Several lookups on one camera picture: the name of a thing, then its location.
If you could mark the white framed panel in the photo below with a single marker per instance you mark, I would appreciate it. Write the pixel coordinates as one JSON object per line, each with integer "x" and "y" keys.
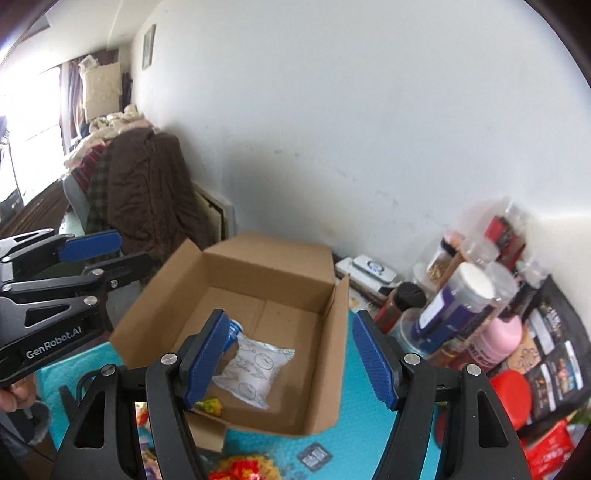
{"x": 226, "y": 212}

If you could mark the yellow red snack packet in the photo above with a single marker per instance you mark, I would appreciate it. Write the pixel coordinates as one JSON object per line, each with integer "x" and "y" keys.
{"x": 240, "y": 470}

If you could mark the small black sachet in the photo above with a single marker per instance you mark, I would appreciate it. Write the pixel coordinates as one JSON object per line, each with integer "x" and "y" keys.
{"x": 315, "y": 457}

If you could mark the cream blanket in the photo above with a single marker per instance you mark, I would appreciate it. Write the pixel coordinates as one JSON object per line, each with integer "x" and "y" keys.
{"x": 117, "y": 121}

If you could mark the red snack bag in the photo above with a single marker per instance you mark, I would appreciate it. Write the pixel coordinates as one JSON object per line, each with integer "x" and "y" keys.
{"x": 549, "y": 453}

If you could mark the person's left forearm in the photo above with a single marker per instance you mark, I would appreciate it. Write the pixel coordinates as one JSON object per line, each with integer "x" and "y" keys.
{"x": 39, "y": 422}

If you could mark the clear jar of nuts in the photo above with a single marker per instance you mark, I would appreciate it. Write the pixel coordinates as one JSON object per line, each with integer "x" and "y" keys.
{"x": 438, "y": 267}

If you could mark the red plaid cloth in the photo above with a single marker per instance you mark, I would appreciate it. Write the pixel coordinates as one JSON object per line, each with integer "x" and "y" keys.
{"x": 87, "y": 164}

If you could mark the brown jacket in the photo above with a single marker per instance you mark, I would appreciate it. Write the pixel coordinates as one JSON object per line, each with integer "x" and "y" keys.
{"x": 152, "y": 184}

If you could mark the tall jar red black label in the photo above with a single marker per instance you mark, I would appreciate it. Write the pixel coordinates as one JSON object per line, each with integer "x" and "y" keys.
{"x": 503, "y": 230}

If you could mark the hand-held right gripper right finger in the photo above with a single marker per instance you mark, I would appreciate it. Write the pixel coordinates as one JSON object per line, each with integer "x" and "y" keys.
{"x": 376, "y": 364}

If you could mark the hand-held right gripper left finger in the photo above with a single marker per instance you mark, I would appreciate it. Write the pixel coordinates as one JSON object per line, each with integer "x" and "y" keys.
{"x": 207, "y": 364}

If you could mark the blue snack packet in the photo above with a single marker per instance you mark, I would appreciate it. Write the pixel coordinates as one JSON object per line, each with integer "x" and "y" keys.
{"x": 234, "y": 330}

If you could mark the brown cardboard box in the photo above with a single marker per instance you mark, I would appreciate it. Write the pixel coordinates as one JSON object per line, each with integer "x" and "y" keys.
{"x": 277, "y": 263}

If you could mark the white electronic device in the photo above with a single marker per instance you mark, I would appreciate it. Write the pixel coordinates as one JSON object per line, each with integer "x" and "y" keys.
{"x": 374, "y": 268}

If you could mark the grey chair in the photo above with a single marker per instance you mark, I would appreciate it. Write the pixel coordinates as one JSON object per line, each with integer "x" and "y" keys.
{"x": 76, "y": 198}

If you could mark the flat white box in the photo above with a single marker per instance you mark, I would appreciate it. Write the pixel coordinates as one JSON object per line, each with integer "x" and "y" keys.
{"x": 345, "y": 266}

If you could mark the person's left hand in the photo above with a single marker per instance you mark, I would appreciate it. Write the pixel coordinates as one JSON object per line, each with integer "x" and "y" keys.
{"x": 18, "y": 396}

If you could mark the green plaid cloth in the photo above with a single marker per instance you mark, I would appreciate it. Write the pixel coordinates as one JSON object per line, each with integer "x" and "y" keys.
{"x": 99, "y": 194}

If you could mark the red container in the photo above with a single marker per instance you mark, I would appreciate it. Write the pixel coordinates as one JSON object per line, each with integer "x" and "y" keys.
{"x": 510, "y": 394}

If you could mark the dark curtain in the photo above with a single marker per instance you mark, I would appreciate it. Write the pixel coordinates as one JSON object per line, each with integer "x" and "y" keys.
{"x": 71, "y": 101}

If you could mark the dark sauce bottle black cap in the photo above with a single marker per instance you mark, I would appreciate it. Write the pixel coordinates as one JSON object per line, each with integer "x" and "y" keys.
{"x": 392, "y": 310}

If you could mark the white printed snack packet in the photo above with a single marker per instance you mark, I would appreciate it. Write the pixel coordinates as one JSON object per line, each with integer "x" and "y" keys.
{"x": 258, "y": 369}

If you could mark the cream quilted cushion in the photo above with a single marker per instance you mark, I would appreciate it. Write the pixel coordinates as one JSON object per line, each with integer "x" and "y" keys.
{"x": 101, "y": 87}

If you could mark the framed wall picture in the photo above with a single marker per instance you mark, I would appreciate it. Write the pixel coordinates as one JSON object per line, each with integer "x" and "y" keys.
{"x": 147, "y": 46}

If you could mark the clear jar dark blue label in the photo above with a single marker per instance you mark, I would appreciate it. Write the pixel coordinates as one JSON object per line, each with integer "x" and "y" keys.
{"x": 443, "y": 310}

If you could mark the clear plastic jar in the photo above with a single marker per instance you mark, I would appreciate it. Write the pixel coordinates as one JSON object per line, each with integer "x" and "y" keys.
{"x": 503, "y": 282}

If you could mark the window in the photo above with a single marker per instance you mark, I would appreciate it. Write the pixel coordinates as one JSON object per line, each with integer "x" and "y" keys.
{"x": 32, "y": 124}

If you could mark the pink bottle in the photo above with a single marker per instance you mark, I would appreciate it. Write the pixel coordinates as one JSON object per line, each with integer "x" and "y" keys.
{"x": 498, "y": 339}

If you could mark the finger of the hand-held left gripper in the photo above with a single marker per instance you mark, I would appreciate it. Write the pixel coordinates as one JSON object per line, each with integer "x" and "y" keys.
{"x": 124, "y": 270}
{"x": 92, "y": 244}

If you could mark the black printed pouch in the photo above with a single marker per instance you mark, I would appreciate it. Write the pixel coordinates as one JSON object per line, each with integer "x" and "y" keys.
{"x": 554, "y": 350}

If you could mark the teal bubble mat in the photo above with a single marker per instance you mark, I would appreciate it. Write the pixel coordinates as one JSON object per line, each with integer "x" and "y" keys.
{"x": 360, "y": 445}

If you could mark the yellow green snack packet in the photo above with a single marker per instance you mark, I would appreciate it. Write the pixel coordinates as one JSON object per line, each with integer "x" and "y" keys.
{"x": 210, "y": 406}

